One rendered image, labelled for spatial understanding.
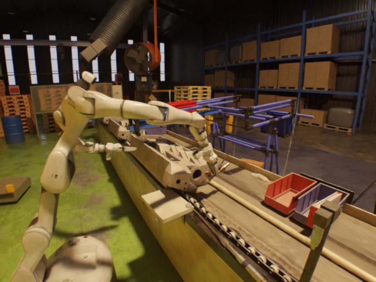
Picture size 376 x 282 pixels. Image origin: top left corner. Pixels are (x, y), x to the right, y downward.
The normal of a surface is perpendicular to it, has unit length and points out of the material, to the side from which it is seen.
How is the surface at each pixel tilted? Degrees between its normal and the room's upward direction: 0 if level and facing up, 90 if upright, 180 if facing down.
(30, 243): 90
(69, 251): 73
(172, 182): 90
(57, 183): 90
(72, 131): 90
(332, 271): 0
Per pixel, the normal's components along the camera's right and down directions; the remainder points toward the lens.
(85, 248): 0.36, -0.04
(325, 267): 0.00, -0.97
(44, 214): 0.31, 0.22
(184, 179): 0.52, 0.22
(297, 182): -0.85, 0.11
